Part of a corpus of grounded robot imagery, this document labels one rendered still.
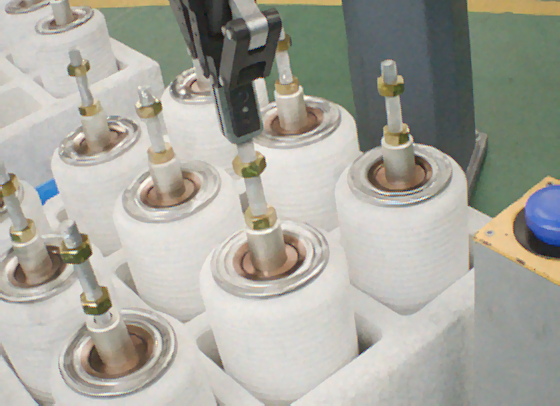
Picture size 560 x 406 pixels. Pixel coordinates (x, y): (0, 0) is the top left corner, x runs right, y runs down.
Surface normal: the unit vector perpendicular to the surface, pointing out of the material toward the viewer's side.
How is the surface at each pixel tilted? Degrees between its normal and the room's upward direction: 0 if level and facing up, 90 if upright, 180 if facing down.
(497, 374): 90
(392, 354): 0
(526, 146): 0
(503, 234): 0
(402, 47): 90
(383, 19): 90
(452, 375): 90
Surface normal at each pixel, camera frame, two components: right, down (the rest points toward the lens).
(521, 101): -0.16, -0.81
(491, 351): -0.77, 0.46
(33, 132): 0.58, 0.39
